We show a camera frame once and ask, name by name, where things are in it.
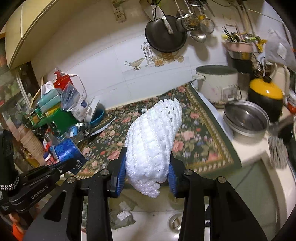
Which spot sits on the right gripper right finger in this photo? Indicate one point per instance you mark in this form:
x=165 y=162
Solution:
x=213 y=200

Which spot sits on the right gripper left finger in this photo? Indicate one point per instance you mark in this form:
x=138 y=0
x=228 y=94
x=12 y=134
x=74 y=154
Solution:
x=61 y=217

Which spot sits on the blue printed carton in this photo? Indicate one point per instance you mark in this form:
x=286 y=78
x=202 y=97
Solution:
x=67 y=150

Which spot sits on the white foam fruit net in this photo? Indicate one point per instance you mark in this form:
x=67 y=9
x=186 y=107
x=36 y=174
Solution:
x=149 y=142

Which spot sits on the white trash bowl on floor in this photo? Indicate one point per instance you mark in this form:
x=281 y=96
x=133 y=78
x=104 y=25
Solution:
x=175 y=222

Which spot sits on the grey bag on floor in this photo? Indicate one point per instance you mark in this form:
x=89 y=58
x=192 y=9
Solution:
x=120 y=213

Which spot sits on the small white pill bottle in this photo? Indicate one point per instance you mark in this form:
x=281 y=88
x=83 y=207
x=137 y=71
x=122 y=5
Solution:
x=49 y=158

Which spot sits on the stack of brown paper cups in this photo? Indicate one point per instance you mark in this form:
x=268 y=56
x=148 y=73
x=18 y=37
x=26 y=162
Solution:
x=32 y=144

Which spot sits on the clear glass mug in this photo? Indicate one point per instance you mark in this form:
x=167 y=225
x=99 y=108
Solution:
x=79 y=132

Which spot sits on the blue bowl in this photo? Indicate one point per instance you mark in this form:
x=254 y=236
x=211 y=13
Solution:
x=97 y=117

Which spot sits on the floral green table mat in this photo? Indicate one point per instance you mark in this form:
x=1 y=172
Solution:
x=200 y=143

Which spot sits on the green box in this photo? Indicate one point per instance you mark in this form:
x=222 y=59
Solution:
x=59 y=121

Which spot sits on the grey dish rag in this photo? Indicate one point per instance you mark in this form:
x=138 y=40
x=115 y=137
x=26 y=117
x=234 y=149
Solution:
x=278 y=152

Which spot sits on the white round lid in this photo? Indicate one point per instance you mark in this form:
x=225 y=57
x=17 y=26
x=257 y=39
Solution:
x=91 y=109

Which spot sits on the small dark bottle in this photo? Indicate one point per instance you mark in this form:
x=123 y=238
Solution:
x=142 y=110

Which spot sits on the blue printed plastic bag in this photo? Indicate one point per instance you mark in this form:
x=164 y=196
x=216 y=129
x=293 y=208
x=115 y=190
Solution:
x=73 y=101

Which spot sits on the stainless steel basin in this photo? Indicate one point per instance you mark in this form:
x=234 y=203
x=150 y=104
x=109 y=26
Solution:
x=246 y=118

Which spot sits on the teal tissue box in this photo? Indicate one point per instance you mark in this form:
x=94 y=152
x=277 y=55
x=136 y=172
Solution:
x=50 y=99

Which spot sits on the red carton box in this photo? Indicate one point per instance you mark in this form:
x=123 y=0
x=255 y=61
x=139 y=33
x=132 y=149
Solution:
x=62 y=80

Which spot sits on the yellow black pot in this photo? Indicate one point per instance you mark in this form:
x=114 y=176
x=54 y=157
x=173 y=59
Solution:
x=267 y=95

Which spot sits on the red lidded jar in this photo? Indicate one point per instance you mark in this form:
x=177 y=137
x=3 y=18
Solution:
x=291 y=102

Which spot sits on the white rice cooker pot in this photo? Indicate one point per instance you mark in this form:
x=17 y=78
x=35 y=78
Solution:
x=218 y=84

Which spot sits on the black hanging frying pan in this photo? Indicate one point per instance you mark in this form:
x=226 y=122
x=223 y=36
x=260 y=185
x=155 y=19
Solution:
x=158 y=37

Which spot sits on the pink utensil holder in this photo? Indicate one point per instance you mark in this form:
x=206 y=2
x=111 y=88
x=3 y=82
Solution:
x=239 y=50

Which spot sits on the upper yellow cabinets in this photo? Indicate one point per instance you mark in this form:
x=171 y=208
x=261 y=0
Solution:
x=32 y=24

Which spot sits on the grey hanging cloth bag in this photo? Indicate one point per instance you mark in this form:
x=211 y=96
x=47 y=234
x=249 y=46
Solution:
x=278 y=50

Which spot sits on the white power strip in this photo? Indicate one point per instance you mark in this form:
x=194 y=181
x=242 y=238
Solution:
x=118 y=10

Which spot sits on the hanging metal ladle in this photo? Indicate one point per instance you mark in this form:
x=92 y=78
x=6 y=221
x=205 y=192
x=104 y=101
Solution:
x=192 y=24

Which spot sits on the hanging scissors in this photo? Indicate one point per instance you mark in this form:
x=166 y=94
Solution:
x=153 y=4

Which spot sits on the hanging wire strainer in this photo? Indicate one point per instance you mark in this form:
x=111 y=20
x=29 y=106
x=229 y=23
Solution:
x=207 y=26

